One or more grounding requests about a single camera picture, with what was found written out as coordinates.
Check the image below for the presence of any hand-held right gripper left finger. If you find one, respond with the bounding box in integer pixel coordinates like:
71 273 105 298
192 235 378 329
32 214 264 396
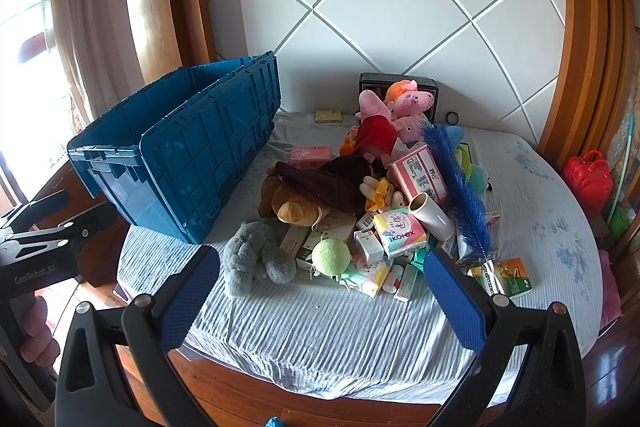
54 246 222 427

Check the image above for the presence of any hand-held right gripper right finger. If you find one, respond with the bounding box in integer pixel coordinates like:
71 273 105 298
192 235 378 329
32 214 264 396
423 248 587 427

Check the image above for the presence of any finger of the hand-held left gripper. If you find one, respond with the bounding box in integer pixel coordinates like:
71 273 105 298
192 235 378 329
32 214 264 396
0 206 118 266
0 189 72 233

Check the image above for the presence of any clear film roll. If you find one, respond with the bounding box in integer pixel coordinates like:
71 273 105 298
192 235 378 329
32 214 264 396
409 193 457 242

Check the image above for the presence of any pastel sanitary pad packet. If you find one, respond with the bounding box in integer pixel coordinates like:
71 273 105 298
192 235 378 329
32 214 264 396
372 211 428 258

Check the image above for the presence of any blue plastic crate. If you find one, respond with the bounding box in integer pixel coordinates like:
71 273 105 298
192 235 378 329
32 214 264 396
66 52 282 245

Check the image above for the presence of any red dress pig plush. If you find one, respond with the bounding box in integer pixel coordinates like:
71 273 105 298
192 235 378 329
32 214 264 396
354 89 399 158

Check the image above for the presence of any orange dress pig plush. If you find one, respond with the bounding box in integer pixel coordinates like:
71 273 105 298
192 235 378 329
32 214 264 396
384 78 437 114

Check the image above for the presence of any person's left hand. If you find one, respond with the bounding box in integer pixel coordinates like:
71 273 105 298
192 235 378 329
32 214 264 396
21 296 61 373

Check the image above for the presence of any slim white green box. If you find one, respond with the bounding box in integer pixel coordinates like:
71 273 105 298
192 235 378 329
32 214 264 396
393 264 420 303

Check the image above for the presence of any green orange box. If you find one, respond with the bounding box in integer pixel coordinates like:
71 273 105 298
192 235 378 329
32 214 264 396
494 258 534 299

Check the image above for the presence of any red white tube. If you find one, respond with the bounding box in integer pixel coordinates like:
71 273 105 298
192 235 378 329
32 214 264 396
382 264 405 294

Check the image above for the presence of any grey elephant plush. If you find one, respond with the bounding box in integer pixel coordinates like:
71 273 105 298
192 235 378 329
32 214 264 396
222 220 297 299

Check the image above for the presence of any pink floral packet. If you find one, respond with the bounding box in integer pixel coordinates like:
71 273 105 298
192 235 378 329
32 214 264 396
349 256 392 299

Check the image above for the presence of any white green medicine box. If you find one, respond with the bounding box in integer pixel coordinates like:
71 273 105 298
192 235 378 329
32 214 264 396
353 229 385 266

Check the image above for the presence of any blue feather duster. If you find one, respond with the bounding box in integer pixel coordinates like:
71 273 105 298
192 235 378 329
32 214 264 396
421 122 497 264

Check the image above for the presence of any green plush toy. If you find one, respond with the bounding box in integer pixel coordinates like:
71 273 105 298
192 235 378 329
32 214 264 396
452 141 494 197

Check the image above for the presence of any green tennis ball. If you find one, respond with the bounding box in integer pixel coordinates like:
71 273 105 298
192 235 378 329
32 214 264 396
310 239 352 278

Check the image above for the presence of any yellow white plush toy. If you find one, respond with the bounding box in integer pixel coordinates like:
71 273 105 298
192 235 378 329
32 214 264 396
362 175 404 213

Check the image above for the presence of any pink labelled box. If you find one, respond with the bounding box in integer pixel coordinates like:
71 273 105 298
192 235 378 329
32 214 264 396
389 144 449 204

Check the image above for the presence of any beige card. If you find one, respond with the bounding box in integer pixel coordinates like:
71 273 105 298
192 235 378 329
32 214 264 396
309 210 357 244

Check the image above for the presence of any pink cloth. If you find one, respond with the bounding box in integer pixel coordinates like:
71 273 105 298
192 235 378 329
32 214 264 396
598 251 622 331

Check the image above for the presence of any blue plush toy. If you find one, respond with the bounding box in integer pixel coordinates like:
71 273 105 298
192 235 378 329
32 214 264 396
443 124 466 148

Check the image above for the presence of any brown plush toy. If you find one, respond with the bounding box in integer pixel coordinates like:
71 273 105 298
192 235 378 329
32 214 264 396
257 154 382 226

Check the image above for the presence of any red toy handbag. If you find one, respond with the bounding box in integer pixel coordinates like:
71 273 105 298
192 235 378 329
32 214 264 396
562 150 614 218

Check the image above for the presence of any small pink pig plush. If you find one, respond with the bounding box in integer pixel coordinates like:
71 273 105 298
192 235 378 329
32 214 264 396
394 113 427 144

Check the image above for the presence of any pink tissue packet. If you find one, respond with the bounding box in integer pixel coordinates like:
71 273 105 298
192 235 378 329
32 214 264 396
288 145 332 170

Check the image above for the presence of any orange plush toy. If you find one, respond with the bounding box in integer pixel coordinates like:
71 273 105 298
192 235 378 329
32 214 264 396
339 126 362 158

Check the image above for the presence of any beige curtain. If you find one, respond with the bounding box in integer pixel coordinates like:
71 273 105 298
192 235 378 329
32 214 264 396
46 0 147 124

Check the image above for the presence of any black box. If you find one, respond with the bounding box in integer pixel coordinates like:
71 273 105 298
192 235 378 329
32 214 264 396
359 72 439 124

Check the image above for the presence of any wooden wall frame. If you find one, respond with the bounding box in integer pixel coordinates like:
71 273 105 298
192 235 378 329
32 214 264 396
537 0 640 168

